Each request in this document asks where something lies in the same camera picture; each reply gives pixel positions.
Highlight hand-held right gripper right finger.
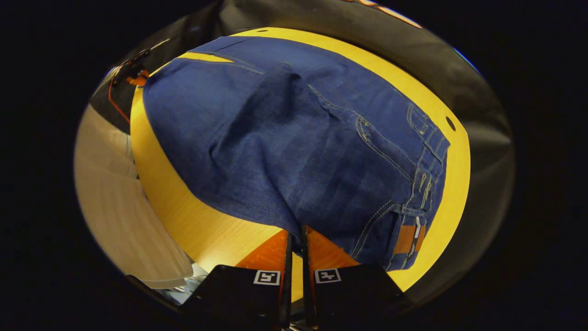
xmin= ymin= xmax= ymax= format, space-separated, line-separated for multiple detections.
xmin=301 ymin=225 xmax=410 ymax=330

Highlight blue denim jeans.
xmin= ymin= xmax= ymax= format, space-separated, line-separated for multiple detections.
xmin=142 ymin=36 xmax=451 ymax=272

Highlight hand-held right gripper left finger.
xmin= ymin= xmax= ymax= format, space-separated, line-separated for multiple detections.
xmin=184 ymin=230 xmax=293 ymax=330

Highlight black backdrop cloth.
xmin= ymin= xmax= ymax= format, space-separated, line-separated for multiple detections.
xmin=90 ymin=0 xmax=516 ymax=305

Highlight red cable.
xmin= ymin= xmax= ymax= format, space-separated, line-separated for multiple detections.
xmin=108 ymin=76 xmax=132 ymax=125

